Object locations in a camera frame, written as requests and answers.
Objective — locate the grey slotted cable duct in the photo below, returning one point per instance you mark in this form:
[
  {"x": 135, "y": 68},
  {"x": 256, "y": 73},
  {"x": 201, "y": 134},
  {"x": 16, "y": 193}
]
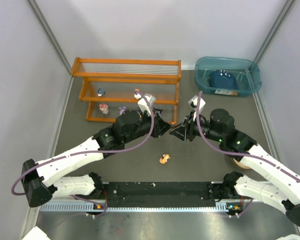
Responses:
[{"x": 78, "y": 206}]

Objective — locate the teal plastic bin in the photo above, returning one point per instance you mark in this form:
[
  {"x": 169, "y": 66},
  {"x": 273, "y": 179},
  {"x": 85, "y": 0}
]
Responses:
[{"x": 246, "y": 72}]

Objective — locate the round wooden disc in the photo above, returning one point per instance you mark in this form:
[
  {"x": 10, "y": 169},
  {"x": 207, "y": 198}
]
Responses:
[{"x": 240, "y": 165}]

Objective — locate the dark blue cloth bag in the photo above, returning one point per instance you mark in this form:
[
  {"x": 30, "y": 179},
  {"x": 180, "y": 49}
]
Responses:
[{"x": 222, "y": 79}]

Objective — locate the tan rabbit toy figure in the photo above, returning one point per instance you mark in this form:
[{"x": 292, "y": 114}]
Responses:
[{"x": 164, "y": 159}]

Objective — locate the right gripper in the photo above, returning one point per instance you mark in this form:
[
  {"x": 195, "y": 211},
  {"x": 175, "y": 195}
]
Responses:
[{"x": 188, "y": 129}]

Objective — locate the printed label card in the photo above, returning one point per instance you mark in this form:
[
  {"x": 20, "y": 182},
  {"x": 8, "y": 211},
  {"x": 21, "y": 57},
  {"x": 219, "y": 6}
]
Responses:
[{"x": 226, "y": 92}]

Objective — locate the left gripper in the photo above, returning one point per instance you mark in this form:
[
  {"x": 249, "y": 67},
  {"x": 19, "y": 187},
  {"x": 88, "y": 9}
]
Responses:
[{"x": 156, "y": 125}]

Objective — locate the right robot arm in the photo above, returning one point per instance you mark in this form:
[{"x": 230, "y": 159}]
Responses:
[{"x": 283, "y": 190}]

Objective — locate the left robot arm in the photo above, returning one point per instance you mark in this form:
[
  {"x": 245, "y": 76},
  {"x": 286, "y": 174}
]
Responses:
[{"x": 47, "y": 179}]

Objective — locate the purple bunny toy figure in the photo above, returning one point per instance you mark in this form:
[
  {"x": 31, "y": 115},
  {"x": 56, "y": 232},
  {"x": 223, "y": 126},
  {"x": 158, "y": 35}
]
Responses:
[{"x": 122, "y": 109}]

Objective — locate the blue donkey toy figure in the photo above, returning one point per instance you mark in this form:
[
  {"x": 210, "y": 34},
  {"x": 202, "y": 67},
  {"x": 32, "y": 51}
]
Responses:
[{"x": 101, "y": 92}]

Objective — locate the purple black toy figure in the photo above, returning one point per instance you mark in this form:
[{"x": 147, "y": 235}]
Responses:
[{"x": 157, "y": 110}]

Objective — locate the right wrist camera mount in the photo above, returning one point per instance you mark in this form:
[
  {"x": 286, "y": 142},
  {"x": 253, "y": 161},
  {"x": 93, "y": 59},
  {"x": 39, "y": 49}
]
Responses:
[{"x": 197, "y": 104}]

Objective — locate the white object bottom left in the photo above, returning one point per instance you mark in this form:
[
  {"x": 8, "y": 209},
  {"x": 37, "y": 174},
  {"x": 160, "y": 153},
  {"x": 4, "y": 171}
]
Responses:
[{"x": 36, "y": 234}]

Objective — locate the pink bunny toy figure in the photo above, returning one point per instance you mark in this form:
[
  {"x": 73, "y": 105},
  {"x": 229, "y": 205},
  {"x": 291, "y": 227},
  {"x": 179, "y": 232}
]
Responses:
[{"x": 104, "y": 108}]

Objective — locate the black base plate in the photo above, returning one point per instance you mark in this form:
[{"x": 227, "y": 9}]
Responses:
[{"x": 160, "y": 194}]

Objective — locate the orange wooden shelf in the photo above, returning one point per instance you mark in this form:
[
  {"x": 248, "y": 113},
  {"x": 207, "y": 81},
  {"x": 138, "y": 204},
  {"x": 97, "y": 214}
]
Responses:
[{"x": 120, "y": 77}]

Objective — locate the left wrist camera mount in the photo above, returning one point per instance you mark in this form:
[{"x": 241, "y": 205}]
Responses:
[{"x": 142, "y": 102}]

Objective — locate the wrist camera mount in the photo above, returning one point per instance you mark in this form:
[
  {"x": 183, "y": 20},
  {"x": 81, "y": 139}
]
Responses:
[
  {"x": 197, "y": 104},
  {"x": 142, "y": 102}
]

